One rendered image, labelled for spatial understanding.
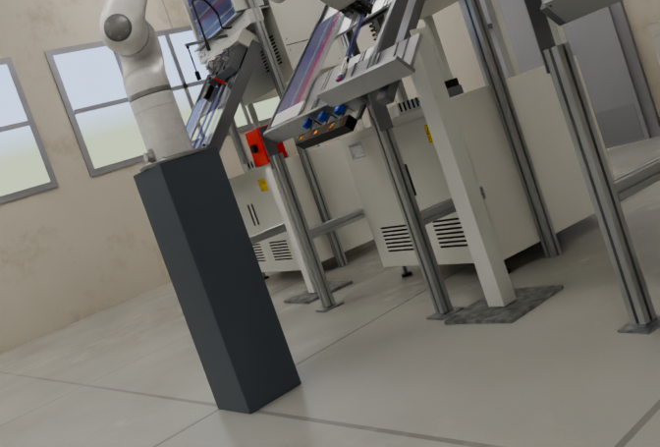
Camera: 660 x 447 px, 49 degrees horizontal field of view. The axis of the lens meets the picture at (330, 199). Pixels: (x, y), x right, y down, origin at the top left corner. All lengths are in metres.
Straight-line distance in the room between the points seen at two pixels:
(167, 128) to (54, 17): 4.25
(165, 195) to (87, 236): 3.90
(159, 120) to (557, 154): 1.40
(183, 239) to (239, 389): 0.42
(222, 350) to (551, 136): 1.38
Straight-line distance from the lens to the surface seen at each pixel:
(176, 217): 1.91
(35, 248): 5.69
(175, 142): 1.97
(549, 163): 2.62
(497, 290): 2.10
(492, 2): 2.62
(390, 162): 2.15
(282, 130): 2.64
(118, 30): 1.97
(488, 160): 2.43
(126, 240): 5.91
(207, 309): 1.94
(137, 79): 1.99
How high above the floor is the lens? 0.59
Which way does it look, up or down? 4 degrees down
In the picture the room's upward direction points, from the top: 19 degrees counter-clockwise
